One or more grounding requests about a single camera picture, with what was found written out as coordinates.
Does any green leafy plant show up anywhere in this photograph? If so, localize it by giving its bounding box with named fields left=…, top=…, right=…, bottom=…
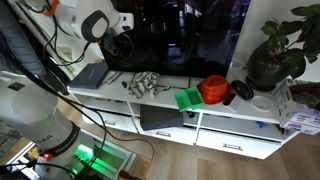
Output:
left=259, top=3, right=320, bottom=80

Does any green plastic box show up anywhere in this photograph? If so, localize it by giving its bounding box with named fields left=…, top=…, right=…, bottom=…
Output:
left=174, top=86, right=206, bottom=114

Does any black flat screen television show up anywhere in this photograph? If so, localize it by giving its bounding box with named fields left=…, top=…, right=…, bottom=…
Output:
left=99, top=0, right=252, bottom=80

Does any black plant pot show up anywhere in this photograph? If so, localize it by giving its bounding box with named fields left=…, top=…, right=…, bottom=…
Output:
left=245, top=44, right=298, bottom=93

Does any robot base platform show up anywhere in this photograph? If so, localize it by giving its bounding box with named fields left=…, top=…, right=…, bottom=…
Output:
left=0, top=129, right=138, bottom=180

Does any small metal tool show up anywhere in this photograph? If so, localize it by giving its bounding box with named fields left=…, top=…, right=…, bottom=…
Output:
left=154, top=84, right=188, bottom=93

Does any black floor cable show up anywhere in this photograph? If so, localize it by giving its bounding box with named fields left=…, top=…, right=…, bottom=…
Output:
left=49, top=89, right=156, bottom=162

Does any white printed carton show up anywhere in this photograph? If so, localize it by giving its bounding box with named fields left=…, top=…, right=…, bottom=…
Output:
left=271, top=78, right=320, bottom=136

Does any green printed package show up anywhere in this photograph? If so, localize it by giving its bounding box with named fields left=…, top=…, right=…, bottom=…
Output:
left=66, top=64, right=77, bottom=75

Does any black oval disc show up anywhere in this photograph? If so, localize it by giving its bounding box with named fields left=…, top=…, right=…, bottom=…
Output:
left=230, top=79, right=255, bottom=101

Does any dark blue flat box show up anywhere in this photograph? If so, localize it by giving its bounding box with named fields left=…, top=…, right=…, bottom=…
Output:
left=68, top=61, right=111, bottom=90

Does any white round bowl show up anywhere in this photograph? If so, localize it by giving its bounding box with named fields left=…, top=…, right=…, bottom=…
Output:
left=249, top=95, right=275, bottom=113

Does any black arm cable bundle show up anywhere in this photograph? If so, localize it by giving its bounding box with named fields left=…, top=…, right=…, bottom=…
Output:
left=42, top=5, right=92, bottom=67

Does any grey white striped towel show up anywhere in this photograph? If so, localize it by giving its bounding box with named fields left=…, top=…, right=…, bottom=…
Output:
left=127, top=70, right=161, bottom=100

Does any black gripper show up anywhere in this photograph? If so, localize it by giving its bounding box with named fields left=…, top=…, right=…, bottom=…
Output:
left=100, top=31, right=135, bottom=65

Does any white television cabinet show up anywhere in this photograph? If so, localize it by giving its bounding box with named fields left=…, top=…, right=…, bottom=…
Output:
left=66, top=64, right=301, bottom=161

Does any white flat card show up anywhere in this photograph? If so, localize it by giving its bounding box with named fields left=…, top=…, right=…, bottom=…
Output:
left=226, top=94, right=247, bottom=114

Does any silver flat stick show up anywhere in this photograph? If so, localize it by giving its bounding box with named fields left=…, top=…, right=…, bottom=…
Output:
left=102, top=71, right=116, bottom=85

